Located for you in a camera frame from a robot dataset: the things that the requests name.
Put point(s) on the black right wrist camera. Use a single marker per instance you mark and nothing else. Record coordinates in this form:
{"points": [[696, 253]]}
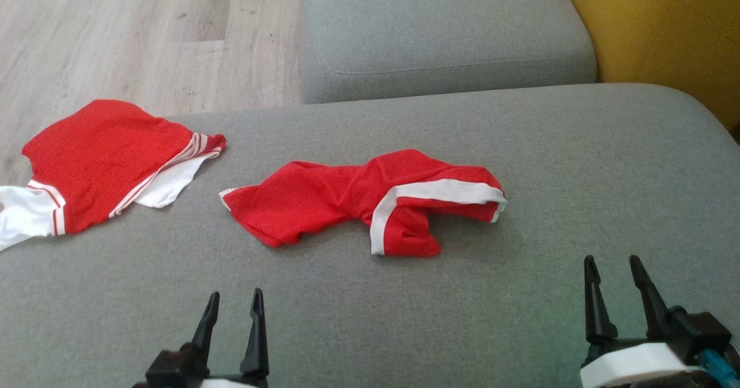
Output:
{"points": [[702, 330]]}

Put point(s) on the red jersey with white sleeves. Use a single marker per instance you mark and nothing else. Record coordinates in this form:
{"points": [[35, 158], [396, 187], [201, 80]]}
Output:
{"points": [[98, 156]]}

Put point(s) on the wide yellow sofa backrest cushion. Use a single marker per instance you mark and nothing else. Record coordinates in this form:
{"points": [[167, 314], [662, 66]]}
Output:
{"points": [[665, 23]]}

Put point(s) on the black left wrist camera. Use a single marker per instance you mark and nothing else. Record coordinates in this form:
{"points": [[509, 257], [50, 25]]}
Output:
{"points": [[170, 370]]}

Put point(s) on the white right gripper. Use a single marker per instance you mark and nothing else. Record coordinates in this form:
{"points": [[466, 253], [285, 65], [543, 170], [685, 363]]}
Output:
{"points": [[636, 368]]}

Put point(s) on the small grey sofa seat cushion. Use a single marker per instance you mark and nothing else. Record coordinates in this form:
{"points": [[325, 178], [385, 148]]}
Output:
{"points": [[439, 23]]}

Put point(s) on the large grey sofa seat cushion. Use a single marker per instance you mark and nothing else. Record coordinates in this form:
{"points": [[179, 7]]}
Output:
{"points": [[404, 318]]}

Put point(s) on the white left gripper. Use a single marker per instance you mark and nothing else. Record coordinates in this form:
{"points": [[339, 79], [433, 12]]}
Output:
{"points": [[228, 384]]}

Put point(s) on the red shorts with white stripe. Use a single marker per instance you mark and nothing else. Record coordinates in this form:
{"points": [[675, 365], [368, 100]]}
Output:
{"points": [[324, 203]]}

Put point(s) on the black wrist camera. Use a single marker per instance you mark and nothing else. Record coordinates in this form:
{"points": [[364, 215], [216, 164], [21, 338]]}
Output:
{"points": [[702, 330], [170, 370]]}

